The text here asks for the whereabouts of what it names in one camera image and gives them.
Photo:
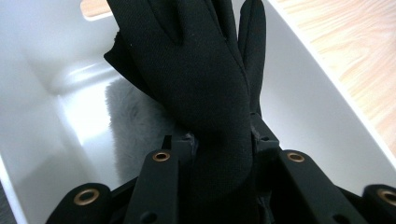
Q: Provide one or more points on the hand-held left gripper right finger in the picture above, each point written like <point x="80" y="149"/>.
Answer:
<point x="264" y="137"/>

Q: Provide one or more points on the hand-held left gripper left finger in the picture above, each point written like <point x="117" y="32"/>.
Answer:
<point x="180" y="146"/>

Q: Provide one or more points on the grey fluffy mitten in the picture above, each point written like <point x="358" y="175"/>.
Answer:
<point x="137" y="130"/>

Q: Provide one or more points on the black glove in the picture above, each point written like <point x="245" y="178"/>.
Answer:
<point x="199" y="74"/>

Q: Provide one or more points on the white plastic bin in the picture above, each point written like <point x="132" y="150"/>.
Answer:
<point x="46" y="93"/>

